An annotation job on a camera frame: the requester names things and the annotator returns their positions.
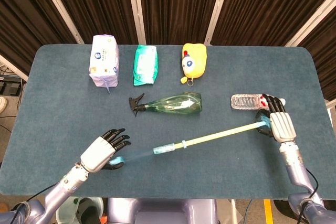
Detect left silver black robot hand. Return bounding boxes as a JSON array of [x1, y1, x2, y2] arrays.
[[80, 127, 131, 174]]

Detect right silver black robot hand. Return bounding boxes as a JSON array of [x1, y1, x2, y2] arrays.
[[256, 93, 297, 144]]

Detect yellow plastic tube with label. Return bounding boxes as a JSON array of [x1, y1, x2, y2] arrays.
[[108, 115, 271, 166]]

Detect clear plastic water bottle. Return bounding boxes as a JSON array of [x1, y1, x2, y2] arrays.
[[230, 93, 286, 111]]

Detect blue table cloth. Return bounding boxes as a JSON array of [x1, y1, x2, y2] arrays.
[[0, 44, 336, 200]]

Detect pale green bin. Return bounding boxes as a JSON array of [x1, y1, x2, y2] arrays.
[[56, 196, 104, 224]]

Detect dark brown curtain panel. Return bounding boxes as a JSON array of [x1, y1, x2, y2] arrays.
[[138, 0, 224, 45], [299, 20, 336, 101], [46, 0, 139, 45], [0, 0, 77, 76], [211, 0, 336, 47]]

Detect lavender robot torso base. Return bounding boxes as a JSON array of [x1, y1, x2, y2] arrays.
[[106, 197, 217, 224]]

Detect white lavender tissue pack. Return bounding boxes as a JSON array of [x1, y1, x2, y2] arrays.
[[88, 34, 120, 95]]

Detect green spray bottle black trigger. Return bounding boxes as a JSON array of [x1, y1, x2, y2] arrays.
[[128, 91, 203, 118]]

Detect green wet wipes pack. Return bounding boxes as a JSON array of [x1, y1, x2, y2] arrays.
[[133, 45, 160, 87]]

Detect yellow plush chick pouch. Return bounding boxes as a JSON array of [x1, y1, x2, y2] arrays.
[[180, 42, 208, 87]]

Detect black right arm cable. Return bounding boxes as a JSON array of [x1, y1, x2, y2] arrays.
[[299, 166, 320, 224]]

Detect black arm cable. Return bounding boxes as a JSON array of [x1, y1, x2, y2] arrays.
[[299, 166, 320, 224], [10, 181, 64, 224]]

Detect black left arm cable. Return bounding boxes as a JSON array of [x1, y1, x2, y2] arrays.
[[10, 181, 64, 224]]

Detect thin blue cable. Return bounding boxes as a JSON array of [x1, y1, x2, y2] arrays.
[[243, 199, 254, 224]]

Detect white partition frame post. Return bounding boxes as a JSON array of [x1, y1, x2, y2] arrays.
[[204, 0, 233, 46], [285, 0, 336, 48], [35, 0, 85, 44], [0, 55, 29, 82], [125, 0, 146, 45]]

